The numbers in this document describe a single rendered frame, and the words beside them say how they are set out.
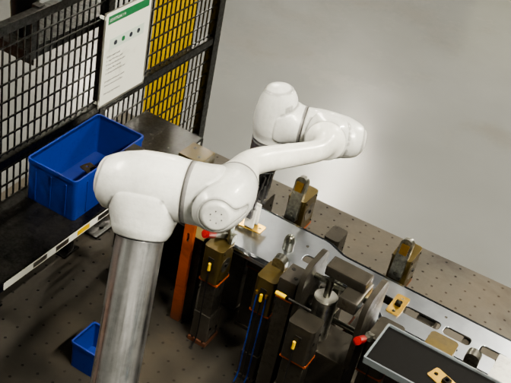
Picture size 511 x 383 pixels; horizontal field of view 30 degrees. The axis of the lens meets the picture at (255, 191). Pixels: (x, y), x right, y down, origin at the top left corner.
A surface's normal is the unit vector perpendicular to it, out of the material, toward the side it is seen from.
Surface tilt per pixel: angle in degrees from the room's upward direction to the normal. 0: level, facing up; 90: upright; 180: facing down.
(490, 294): 0
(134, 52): 90
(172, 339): 0
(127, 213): 66
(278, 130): 92
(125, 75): 90
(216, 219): 78
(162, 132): 0
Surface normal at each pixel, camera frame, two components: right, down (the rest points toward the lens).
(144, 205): -0.07, 0.20
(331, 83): 0.17, -0.79
